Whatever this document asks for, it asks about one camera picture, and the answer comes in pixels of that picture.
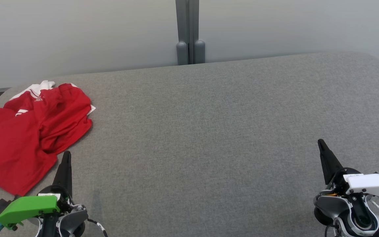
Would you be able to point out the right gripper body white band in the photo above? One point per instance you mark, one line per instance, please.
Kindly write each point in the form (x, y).
(370, 184)

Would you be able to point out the red garment with white hem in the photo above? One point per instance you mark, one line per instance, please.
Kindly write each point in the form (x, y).
(8, 154)

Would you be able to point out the grey partition frame post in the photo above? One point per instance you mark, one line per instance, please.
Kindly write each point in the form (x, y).
(183, 26)

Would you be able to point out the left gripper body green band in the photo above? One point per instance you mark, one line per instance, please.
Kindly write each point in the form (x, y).
(28, 207)

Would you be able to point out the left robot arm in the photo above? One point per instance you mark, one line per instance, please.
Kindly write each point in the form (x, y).
(74, 219)

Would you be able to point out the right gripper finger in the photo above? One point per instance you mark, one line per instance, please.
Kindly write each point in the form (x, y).
(329, 164)

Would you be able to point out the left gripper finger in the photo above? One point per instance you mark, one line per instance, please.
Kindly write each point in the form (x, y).
(65, 177)

